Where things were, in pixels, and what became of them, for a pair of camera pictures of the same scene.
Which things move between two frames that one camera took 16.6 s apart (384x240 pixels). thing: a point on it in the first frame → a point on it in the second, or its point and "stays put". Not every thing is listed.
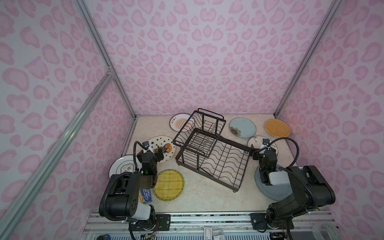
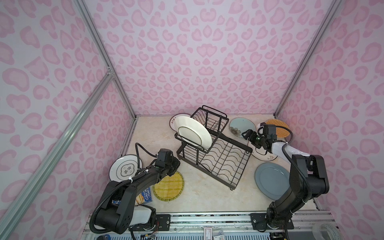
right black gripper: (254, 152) → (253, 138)
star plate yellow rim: (167, 144) → (193, 132)
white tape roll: (316, 234) stays put
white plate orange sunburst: (177, 121) stays put
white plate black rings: (125, 164) stays put
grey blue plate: (276, 192) stays put
